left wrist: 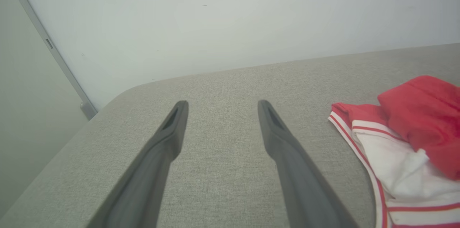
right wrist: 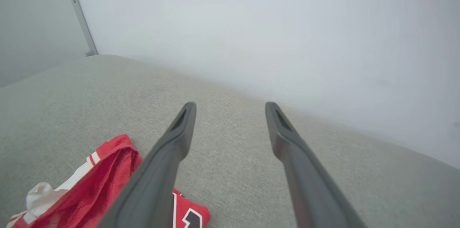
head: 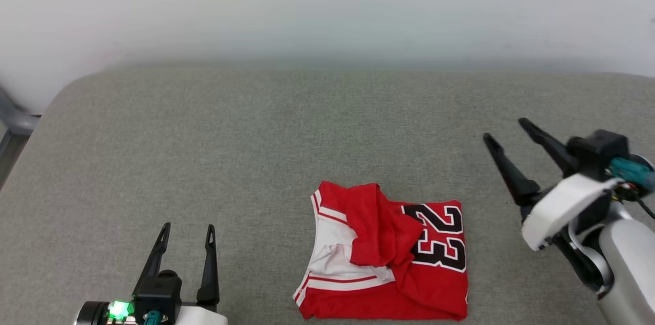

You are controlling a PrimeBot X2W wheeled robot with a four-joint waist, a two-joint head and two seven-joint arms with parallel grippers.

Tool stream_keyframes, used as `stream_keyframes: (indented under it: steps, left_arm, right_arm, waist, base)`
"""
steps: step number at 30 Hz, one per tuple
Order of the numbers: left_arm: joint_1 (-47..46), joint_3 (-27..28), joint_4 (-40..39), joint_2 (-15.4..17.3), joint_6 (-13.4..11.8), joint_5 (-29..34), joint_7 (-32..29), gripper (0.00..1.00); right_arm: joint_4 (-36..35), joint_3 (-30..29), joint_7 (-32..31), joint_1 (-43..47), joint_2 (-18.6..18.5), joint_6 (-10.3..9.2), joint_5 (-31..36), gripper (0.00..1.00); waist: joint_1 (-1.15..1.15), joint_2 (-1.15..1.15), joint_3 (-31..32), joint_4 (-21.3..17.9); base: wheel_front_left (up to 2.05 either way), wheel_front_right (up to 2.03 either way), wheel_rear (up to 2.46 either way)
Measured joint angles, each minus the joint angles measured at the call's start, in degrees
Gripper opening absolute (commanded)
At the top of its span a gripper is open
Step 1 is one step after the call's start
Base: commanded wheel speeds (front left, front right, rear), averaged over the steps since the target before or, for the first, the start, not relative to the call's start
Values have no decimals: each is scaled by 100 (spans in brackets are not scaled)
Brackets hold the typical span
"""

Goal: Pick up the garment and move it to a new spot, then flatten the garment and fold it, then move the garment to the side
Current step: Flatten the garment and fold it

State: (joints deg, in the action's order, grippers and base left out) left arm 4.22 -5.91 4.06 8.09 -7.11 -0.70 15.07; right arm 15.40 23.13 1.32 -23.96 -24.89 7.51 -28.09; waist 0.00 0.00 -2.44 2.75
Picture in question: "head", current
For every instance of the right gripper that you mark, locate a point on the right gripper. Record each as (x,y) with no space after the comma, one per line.
(558,207)

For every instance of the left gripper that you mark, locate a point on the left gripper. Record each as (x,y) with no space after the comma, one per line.
(199,317)

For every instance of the red and white basketball jersey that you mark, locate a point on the red and white basketball jersey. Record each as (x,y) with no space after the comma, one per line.
(435,284)

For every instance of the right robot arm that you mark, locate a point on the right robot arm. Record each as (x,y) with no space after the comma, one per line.
(629,263)

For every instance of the grey fabric sofa cushion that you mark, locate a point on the grey fabric sofa cushion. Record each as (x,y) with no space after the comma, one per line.
(256,161)

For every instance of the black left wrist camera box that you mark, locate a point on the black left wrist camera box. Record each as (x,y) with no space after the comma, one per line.
(158,291)

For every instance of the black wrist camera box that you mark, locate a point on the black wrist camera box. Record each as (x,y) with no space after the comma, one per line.
(158,291)
(598,151)

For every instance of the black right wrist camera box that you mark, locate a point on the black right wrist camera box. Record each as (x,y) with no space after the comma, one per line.
(598,151)

